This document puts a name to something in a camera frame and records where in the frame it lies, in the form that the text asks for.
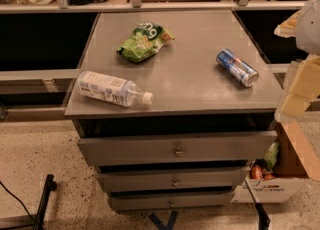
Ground cardboard box with snacks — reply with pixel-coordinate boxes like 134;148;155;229
232;122;320;203

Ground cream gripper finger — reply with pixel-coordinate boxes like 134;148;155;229
274;55;320;123
274;11;301;38

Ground red bull can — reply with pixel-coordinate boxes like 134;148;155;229
216;49;259;88

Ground clear plastic water bottle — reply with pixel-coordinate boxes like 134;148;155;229
76;71;153;107

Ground black cable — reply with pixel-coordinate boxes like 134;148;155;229
0;180;36;223

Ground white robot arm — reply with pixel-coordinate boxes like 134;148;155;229
274;0;320;123

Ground middle grey drawer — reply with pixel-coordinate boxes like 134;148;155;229
97;167;249;193

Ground bottom grey drawer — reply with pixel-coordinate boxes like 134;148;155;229
108;191;233;211

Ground black stand leg left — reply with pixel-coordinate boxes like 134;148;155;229
33;174;57;230

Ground black stand leg right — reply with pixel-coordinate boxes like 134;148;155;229
245;178;271;230

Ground top grey drawer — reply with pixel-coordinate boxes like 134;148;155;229
78;131;277;166

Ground black stand leg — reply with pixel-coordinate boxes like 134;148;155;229
245;178;271;230
33;174;57;230

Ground green chip bag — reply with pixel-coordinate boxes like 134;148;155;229
117;21;175;63

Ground green snack bag in box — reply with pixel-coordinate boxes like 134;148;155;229
264;141;280;169

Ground grey drawer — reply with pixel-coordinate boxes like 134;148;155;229
97;167;249;193
108;191;233;211
78;131;277;166

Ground orange snack packs in box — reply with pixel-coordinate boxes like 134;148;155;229
250;165;275;180

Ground grey drawer cabinet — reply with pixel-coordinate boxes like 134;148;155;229
65;10;281;198

